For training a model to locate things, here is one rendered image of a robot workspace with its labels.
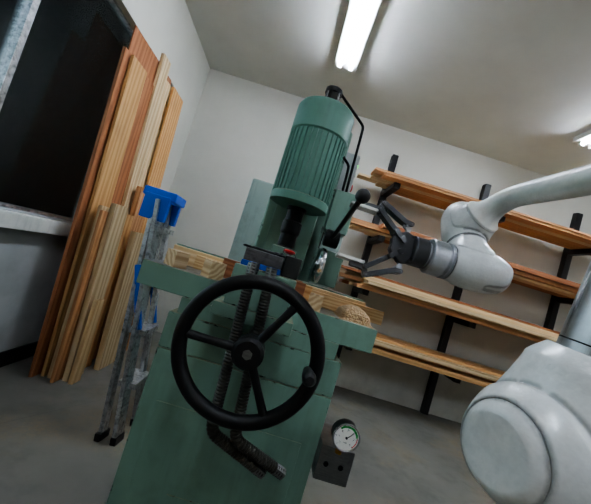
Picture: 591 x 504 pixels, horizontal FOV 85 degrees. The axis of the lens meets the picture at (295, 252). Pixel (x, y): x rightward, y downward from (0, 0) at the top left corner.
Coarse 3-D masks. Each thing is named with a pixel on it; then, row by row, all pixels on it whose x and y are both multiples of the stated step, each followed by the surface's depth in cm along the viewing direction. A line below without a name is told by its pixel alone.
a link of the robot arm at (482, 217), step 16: (560, 176) 66; (576, 176) 63; (512, 192) 77; (528, 192) 73; (544, 192) 69; (560, 192) 66; (576, 192) 64; (448, 208) 93; (464, 208) 86; (480, 208) 83; (496, 208) 81; (512, 208) 79; (448, 224) 88; (464, 224) 84; (480, 224) 82; (496, 224) 84; (448, 240) 86
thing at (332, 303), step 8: (200, 256) 94; (200, 264) 94; (328, 296) 95; (328, 304) 94; (336, 304) 95; (344, 304) 95; (352, 304) 95; (368, 312) 95; (376, 312) 95; (384, 312) 95; (376, 320) 95
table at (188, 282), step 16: (144, 272) 78; (160, 272) 78; (176, 272) 78; (192, 272) 81; (160, 288) 78; (176, 288) 78; (192, 288) 78; (224, 304) 69; (272, 320) 69; (288, 320) 72; (320, 320) 79; (336, 320) 79; (288, 336) 69; (336, 336) 79; (352, 336) 79; (368, 336) 79; (368, 352) 79
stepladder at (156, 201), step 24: (144, 192) 152; (168, 192) 152; (144, 216) 150; (168, 216) 164; (144, 240) 149; (144, 288) 148; (144, 312) 151; (120, 336) 147; (120, 360) 147; (144, 360) 162; (120, 384) 147; (120, 408) 144; (96, 432) 143; (120, 432) 146
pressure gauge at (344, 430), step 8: (336, 424) 73; (344, 424) 71; (352, 424) 72; (336, 432) 72; (344, 432) 72; (352, 432) 72; (336, 440) 71; (344, 440) 72; (352, 440) 72; (336, 448) 71; (344, 448) 71; (352, 448) 71
